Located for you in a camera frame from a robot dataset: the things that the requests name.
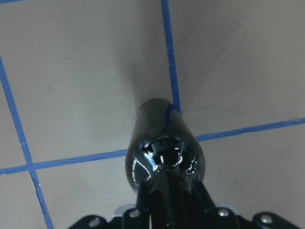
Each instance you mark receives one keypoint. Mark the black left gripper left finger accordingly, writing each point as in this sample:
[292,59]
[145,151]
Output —
[138,217]

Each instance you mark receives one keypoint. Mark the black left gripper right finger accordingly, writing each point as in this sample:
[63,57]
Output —
[213,217]

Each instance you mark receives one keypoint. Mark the dark wine bottle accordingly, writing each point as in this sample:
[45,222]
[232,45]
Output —
[164,152]

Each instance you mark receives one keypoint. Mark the brown paper table cover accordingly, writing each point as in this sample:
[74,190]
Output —
[74,72]

